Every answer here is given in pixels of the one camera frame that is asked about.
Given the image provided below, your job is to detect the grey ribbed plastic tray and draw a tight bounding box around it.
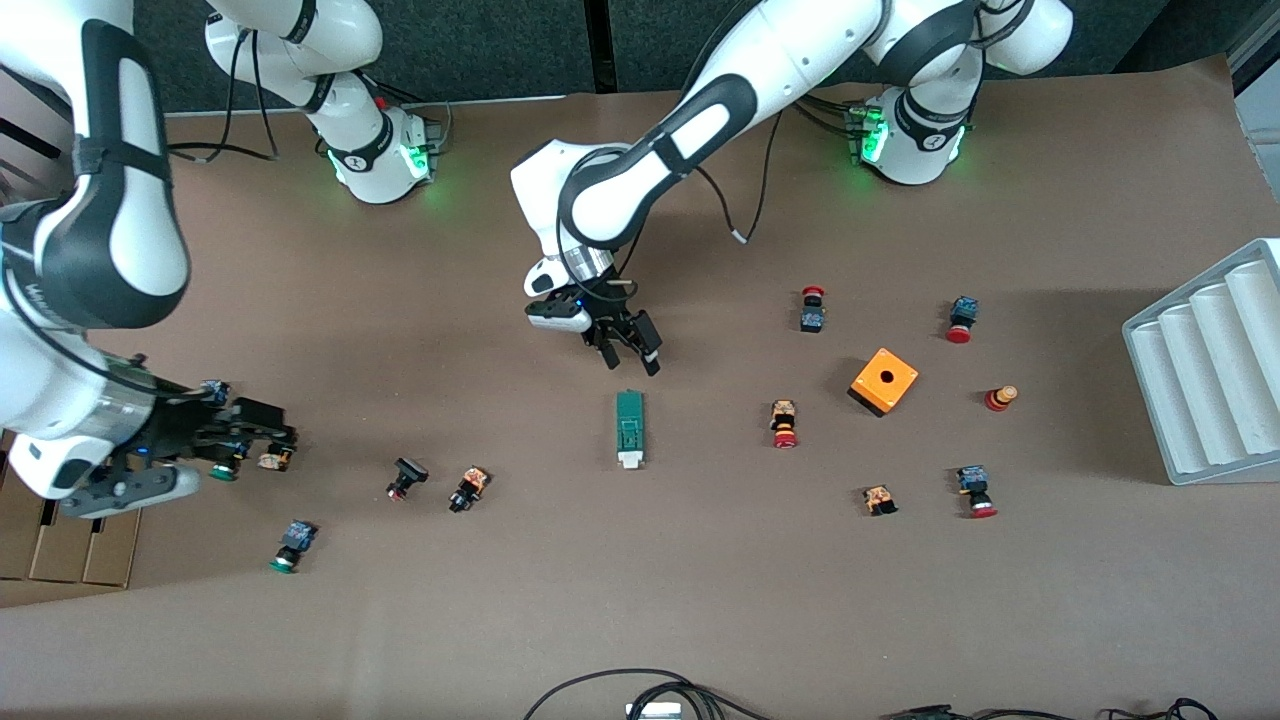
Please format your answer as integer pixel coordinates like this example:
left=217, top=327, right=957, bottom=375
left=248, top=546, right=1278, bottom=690
left=1121, top=238, right=1280, bottom=487

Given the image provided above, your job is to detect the green load switch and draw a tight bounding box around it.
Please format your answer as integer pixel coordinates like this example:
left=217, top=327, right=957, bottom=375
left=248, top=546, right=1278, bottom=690
left=614, top=390, right=648, bottom=471

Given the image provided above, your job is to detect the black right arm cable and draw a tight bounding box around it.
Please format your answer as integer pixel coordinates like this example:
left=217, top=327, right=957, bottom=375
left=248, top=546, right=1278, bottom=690
left=165, top=20, right=281, bottom=163

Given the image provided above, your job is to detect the grey cabinet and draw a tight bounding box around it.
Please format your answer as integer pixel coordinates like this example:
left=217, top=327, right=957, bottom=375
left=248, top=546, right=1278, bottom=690
left=1228, top=0, right=1280, bottom=206

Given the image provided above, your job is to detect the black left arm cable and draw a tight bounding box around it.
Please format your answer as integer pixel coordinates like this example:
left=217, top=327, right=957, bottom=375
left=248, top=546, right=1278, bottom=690
left=690, top=100, right=786, bottom=246

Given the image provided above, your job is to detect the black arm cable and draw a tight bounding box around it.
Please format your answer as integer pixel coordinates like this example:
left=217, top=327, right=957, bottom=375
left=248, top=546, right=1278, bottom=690
left=690, top=100, right=786, bottom=246
left=165, top=20, right=281, bottom=163

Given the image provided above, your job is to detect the black square push button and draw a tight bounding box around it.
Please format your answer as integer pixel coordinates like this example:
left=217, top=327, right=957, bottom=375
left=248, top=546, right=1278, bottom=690
left=385, top=457, right=431, bottom=503

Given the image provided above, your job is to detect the brown cardboard box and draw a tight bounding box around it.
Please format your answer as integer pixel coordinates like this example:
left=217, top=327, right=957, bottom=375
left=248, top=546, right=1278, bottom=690
left=0, top=430, right=141, bottom=589

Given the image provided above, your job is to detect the orange button enclosure box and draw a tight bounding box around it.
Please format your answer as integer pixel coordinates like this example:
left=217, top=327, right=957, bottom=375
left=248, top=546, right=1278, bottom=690
left=848, top=347, right=920, bottom=419

